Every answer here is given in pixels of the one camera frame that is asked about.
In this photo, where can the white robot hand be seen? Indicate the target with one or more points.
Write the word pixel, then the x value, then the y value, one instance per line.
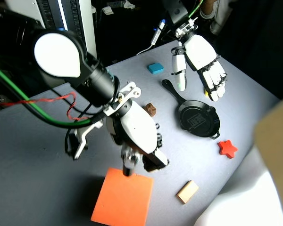
pixel 136 127
pixel 199 53

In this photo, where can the small brown rock-like block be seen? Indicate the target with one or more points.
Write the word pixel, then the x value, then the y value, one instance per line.
pixel 152 110

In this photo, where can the black toy frying pan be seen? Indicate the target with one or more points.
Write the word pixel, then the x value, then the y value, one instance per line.
pixel 198 120

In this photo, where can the person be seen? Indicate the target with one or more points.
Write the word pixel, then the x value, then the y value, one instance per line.
pixel 220 16

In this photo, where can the blue block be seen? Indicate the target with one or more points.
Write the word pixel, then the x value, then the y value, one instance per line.
pixel 156 68

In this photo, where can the white power strip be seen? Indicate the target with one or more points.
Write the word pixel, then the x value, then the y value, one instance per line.
pixel 156 33

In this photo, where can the large orange foam block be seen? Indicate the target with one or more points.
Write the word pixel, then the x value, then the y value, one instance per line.
pixel 122 202

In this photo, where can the wooden rectangular block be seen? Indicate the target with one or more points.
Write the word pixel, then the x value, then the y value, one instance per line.
pixel 187 191

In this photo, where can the white crumpled item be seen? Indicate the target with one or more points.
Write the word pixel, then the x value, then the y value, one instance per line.
pixel 129 4

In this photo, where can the red star block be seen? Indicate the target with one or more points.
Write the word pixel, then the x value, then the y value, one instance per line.
pixel 227 148

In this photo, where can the small white box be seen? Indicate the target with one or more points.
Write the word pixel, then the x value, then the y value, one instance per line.
pixel 107 10

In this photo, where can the grey table cloth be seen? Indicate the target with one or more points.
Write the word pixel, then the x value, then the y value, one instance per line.
pixel 37 176

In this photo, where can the tan cardboard box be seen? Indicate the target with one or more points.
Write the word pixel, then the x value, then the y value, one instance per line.
pixel 276 146

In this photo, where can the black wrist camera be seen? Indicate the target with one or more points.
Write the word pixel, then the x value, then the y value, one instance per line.
pixel 70 146

